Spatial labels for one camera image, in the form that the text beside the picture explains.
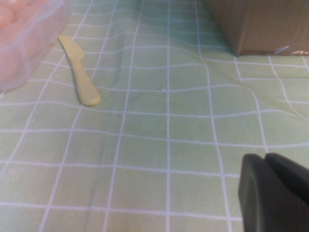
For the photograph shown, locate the clear plastic egg box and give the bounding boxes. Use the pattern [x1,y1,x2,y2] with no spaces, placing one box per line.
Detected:
[0,0,72,90]

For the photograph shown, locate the brown cardboard box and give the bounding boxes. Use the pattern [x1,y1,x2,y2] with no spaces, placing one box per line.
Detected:
[204,0,309,58]

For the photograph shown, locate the green checked tablecloth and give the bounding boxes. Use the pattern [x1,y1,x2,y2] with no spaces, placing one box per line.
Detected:
[0,0,309,232]

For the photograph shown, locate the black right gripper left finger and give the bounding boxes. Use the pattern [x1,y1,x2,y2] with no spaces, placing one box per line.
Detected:
[238,153,309,232]

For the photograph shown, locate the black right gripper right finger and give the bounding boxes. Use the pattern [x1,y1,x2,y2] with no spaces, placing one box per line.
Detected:
[265,152,309,207]

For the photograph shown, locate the beige plastic egg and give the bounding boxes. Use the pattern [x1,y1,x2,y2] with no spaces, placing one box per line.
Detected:
[6,0,31,7]
[0,21,32,82]
[0,4,16,26]
[15,4,49,58]

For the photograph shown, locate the yellow plastic knife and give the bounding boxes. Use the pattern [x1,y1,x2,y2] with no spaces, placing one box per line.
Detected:
[57,34,101,107]

